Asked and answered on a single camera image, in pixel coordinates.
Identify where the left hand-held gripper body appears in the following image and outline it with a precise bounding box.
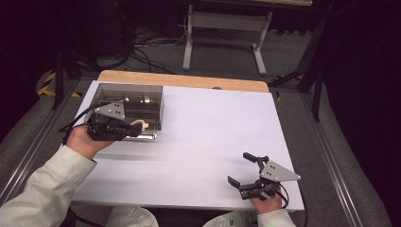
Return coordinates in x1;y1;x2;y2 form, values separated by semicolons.
86;100;133;142

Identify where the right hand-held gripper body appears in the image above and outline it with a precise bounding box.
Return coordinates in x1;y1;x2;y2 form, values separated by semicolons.
238;160;302;201

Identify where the beige braided bracelet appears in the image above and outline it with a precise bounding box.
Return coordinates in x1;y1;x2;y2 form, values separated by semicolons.
130;119;149;132

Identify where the smoked clear drawer organizer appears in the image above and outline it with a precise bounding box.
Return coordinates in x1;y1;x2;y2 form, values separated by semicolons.
84;82;165;142

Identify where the person's left hand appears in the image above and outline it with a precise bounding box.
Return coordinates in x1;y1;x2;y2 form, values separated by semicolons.
65;124;114;161

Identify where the person's right hand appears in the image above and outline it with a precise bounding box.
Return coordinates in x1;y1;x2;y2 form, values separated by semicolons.
250;189;284;216

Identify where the person's right leg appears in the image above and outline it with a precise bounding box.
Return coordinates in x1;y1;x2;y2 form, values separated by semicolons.
202;210;258;227

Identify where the person's leg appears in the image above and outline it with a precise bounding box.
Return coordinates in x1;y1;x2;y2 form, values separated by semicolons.
105;205;161;227
202;210;258;227

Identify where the white table sheet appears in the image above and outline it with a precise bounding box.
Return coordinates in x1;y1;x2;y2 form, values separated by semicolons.
71;79;305;212

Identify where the black metal stand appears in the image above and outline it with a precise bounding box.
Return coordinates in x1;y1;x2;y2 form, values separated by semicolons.
51;37;102;111
268;9;329;123

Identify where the wooden table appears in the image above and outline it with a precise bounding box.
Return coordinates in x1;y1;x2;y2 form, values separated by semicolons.
96;69;270;94

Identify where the yellow black floor tape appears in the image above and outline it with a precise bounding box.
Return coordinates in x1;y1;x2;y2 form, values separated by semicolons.
36;72;83;99

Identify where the person's left leg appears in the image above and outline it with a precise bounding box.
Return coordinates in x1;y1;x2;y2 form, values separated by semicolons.
105;205;161;227

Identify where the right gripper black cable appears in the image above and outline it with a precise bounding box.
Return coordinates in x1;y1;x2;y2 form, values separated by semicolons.
276;182;309;227

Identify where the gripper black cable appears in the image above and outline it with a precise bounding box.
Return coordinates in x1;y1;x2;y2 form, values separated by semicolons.
276;182;309;227
58;99;123;147

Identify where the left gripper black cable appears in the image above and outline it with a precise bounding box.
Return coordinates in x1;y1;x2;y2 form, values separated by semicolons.
58;99;123;147

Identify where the grey metal floor rail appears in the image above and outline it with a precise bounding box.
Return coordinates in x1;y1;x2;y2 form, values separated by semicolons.
0;78;80;204
298;92;364;227

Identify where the floor cable bundle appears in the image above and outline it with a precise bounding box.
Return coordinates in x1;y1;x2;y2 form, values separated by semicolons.
125;17;191;76

